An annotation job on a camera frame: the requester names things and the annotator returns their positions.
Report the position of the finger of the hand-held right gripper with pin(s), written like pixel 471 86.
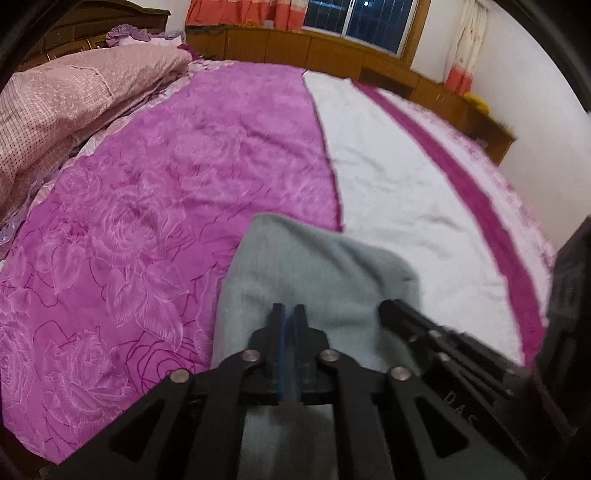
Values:
pixel 438 346

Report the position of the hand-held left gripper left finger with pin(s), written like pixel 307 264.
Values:
pixel 279 350

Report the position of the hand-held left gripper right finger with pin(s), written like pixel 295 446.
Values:
pixel 299 350

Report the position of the grey pants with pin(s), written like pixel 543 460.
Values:
pixel 300 267

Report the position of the purple floral bedspread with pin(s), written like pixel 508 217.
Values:
pixel 184 161

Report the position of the yellow cloth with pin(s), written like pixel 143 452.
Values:
pixel 475 100

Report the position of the narrow floral curtain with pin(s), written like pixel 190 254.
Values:
pixel 466 46

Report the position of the wooden cabinet unit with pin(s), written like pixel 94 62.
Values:
pixel 286 46

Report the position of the pink checked quilt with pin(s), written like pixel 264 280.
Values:
pixel 69 106

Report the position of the wooden framed window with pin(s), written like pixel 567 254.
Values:
pixel 369 23

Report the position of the wide floral curtain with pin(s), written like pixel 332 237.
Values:
pixel 231 11

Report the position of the purple ruffled pillow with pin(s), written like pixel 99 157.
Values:
pixel 124 34

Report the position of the dark wooden headboard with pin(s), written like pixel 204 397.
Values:
pixel 92 27

